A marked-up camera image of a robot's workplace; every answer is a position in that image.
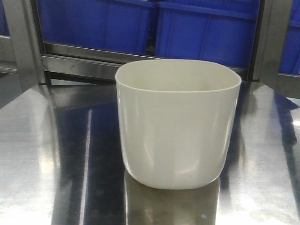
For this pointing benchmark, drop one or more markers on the blue crate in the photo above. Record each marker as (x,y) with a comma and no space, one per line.
(220,31)
(114,25)

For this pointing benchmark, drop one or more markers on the blue crate behind right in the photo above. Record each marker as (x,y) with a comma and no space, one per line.
(220,31)

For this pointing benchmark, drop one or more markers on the white plastic bin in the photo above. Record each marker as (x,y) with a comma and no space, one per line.
(176,119)

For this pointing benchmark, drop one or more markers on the stainless steel shelf frame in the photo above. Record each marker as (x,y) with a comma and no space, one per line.
(25,53)

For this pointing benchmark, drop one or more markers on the blue crate behind left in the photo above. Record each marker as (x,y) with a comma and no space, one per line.
(114,25)

